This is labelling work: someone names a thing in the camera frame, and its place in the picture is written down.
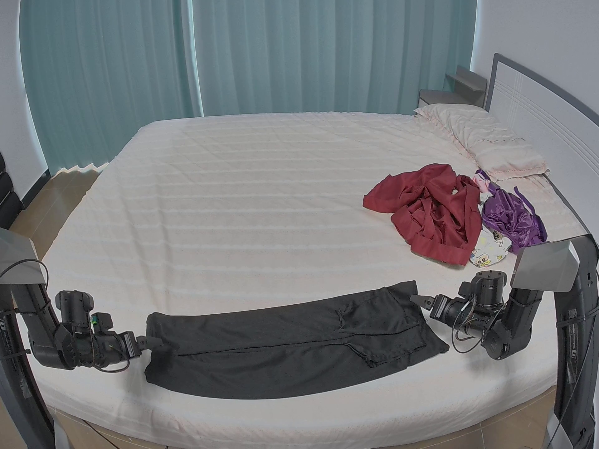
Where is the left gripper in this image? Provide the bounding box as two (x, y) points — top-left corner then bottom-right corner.
(107, 330), (164, 360)

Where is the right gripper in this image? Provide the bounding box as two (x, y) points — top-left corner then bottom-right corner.
(410, 295), (461, 324)

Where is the black T-shirt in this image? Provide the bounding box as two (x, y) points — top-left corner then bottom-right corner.
(144, 280), (450, 398)

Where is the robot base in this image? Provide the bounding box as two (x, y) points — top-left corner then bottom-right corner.
(547, 426), (592, 449)

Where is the bed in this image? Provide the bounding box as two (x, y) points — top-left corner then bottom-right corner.
(9, 53), (599, 443)

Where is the white printed garment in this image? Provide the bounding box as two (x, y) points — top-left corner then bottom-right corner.
(469, 231), (511, 268)

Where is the dark red garment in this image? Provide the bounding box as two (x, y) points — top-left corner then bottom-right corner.
(363, 163), (483, 266)

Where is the purple garment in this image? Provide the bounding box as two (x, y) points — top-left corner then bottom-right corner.
(475, 170), (548, 255)

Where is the cream pillow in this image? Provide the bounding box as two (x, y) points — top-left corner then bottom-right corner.
(413, 103), (550, 181)

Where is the black chest of drawers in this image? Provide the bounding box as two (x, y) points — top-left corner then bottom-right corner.
(0, 152), (22, 230)

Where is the grey bedside table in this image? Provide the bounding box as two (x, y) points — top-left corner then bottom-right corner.
(418, 66), (487, 109)

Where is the blue-green curtain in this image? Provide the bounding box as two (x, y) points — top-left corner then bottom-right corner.
(187, 0), (475, 117)
(19, 0), (203, 176)

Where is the black cable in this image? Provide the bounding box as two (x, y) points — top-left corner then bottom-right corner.
(450, 318), (485, 355)
(83, 418), (123, 449)
(0, 258), (50, 290)

